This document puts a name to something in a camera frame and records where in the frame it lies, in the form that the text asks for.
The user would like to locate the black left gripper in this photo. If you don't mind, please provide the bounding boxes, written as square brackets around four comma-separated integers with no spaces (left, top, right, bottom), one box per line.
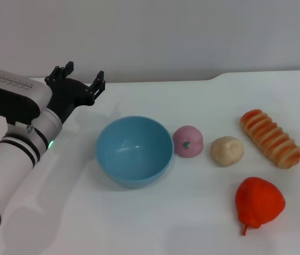
[45,61,106,125]

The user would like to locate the blue bowl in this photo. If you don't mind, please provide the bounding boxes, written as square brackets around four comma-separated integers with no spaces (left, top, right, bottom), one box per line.
[95,115,174,190]

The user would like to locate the beige egg yolk pastry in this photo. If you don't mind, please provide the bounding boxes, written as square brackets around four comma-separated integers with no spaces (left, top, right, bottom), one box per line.
[210,135,245,167]

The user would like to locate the pink peach bun toy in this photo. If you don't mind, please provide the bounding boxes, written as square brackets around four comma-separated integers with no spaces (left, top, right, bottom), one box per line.
[172,125,204,159]

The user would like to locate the striped sausage bread toy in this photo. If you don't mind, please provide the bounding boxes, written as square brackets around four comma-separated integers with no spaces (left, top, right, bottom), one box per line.
[239,108,300,168]

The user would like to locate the red bell pepper toy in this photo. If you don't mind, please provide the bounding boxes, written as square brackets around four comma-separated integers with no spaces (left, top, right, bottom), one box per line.
[235,177,286,236]

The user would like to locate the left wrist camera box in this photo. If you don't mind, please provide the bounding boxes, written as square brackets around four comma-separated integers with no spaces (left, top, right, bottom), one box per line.
[0,68,53,125]

